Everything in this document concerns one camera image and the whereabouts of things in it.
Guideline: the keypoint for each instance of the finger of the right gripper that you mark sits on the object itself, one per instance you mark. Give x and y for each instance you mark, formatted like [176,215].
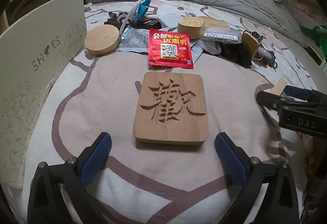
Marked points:
[311,96]
[295,114]

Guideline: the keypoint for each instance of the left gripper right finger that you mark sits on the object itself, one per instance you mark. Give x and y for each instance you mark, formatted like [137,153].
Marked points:
[280,202]

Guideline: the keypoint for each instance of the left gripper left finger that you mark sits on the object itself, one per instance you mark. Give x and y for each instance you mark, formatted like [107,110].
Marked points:
[46,203]

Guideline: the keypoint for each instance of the square carved wooden coaster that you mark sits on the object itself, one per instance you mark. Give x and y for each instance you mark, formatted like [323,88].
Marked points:
[171,109]

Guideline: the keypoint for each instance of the small wooden block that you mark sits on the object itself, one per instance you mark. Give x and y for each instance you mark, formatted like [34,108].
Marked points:
[279,87]

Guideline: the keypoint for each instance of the person's right hand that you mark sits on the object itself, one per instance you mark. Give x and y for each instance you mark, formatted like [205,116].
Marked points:
[316,150]

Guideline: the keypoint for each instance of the purple knitted scrunchie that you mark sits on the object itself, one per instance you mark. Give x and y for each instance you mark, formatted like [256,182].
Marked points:
[265,57]

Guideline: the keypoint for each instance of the cartoon bear blanket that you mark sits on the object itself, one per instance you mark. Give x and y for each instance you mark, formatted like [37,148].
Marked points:
[163,166]

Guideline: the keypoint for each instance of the right wooden cubby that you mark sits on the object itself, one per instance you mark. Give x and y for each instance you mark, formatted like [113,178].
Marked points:
[310,36]

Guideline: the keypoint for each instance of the pink clothes pile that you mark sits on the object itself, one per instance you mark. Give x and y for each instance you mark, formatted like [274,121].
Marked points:
[306,17]

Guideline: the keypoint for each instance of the silver blister pack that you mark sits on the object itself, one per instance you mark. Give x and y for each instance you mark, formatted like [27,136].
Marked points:
[222,36]

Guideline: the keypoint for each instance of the white shoe box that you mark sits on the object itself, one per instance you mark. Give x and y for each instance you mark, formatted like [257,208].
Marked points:
[34,52]

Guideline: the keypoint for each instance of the oval wooden box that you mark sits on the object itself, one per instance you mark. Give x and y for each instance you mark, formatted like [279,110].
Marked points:
[193,26]

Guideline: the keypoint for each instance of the round wooden coaster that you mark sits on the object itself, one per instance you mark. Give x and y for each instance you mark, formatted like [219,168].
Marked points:
[102,40]

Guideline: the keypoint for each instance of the red sachet packet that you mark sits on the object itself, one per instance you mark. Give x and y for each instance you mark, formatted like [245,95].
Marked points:
[169,49]

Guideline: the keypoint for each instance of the silver foil pouches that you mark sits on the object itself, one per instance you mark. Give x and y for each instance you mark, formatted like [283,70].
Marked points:
[137,40]

